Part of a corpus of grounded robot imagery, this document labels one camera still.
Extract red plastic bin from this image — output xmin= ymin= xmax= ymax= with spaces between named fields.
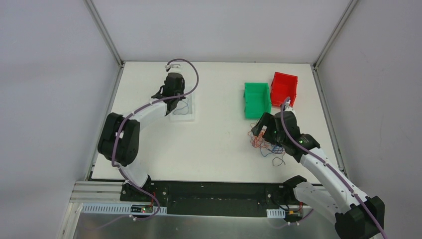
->
xmin=270 ymin=72 xmax=298 ymax=107

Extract blue wire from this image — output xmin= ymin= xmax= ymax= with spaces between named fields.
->
xmin=173 ymin=97 xmax=190 ymax=116

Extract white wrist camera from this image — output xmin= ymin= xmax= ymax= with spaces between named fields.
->
xmin=283 ymin=100 xmax=296 ymax=114
xmin=165 ymin=63 xmax=182 ymax=74

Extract coloured wire bundle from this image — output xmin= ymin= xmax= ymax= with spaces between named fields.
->
xmin=248 ymin=122 xmax=287 ymax=167

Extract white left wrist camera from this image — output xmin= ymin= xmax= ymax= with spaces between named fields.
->
xmin=165 ymin=63 xmax=182 ymax=74

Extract green plastic bin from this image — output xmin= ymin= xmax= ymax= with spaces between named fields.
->
xmin=243 ymin=82 xmax=271 ymax=120

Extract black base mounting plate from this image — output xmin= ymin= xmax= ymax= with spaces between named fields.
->
xmin=120 ymin=175 xmax=306 ymax=218

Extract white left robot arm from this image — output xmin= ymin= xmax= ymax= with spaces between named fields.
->
xmin=97 ymin=73 xmax=185 ymax=201

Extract clear plastic bin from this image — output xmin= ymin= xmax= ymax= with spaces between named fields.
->
xmin=170 ymin=94 xmax=195 ymax=122

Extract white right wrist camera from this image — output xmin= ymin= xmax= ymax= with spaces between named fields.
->
xmin=283 ymin=100 xmax=296 ymax=114

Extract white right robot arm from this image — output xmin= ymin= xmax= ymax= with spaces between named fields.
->
xmin=251 ymin=111 xmax=387 ymax=239

